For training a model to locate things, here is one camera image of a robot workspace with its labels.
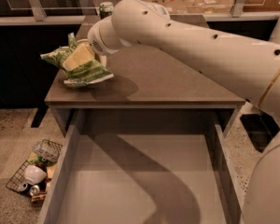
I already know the black wire basket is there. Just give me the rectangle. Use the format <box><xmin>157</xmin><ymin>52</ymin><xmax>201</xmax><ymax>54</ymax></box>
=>
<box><xmin>6</xmin><ymin>139</ymin><xmax>63</xmax><ymax>197</ymax></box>

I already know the green soda can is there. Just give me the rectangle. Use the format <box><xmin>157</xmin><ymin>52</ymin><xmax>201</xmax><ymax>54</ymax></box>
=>
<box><xmin>99</xmin><ymin>2</ymin><xmax>114</xmax><ymax>19</ymax></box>

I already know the white paper bowl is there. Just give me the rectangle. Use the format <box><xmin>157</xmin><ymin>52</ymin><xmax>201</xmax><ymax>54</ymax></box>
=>
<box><xmin>78</xmin><ymin>39</ymin><xmax>107</xmax><ymax>66</ymax></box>

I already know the clear plastic container in basket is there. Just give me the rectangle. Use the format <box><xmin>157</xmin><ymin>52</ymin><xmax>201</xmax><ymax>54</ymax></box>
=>
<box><xmin>33</xmin><ymin>140</ymin><xmax>60</xmax><ymax>162</ymax></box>

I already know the white ceramic bowl in basket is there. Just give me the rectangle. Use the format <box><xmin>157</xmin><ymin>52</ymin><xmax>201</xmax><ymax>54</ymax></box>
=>
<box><xmin>24</xmin><ymin>165</ymin><xmax>47</xmax><ymax>185</ymax></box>

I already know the silver can in basket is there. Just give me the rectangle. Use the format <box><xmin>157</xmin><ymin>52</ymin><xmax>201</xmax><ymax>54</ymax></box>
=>
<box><xmin>29</xmin><ymin>185</ymin><xmax>40</xmax><ymax>196</ymax></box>
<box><xmin>18</xmin><ymin>182</ymin><xmax>29</xmax><ymax>192</ymax></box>

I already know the open grey drawer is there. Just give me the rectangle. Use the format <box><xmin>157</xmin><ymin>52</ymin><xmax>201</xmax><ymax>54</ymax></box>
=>
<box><xmin>37</xmin><ymin>109</ymin><xmax>243</xmax><ymax>224</ymax></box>

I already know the green packet in basket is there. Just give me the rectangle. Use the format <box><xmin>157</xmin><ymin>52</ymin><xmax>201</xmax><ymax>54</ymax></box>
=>
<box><xmin>27</xmin><ymin>152</ymin><xmax>54</xmax><ymax>168</ymax></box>

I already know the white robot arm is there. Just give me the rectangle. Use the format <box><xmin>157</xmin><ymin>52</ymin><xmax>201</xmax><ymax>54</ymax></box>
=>
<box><xmin>88</xmin><ymin>0</ymin><xmax>280</xmax><ymax>224</ymax></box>

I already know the green jalapeno chip bag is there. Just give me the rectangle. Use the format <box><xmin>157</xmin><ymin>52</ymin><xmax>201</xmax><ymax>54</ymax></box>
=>
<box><xmin>40</xmin><ymin>33</ymin><xmax>114</xmax><ymax>88</ymax></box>

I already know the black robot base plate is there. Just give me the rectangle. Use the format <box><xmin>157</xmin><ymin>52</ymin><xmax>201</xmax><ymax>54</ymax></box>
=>
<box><xmin>240</xmin><ymin>113</ymin><xmax>280</xmax><ymax>153</ymax></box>

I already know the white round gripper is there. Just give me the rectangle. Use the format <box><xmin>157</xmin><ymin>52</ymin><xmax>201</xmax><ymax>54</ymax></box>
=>
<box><xmin>63</xmin><ymin>16</ymin><xmax>119</xmax><ymax>71</ymax></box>

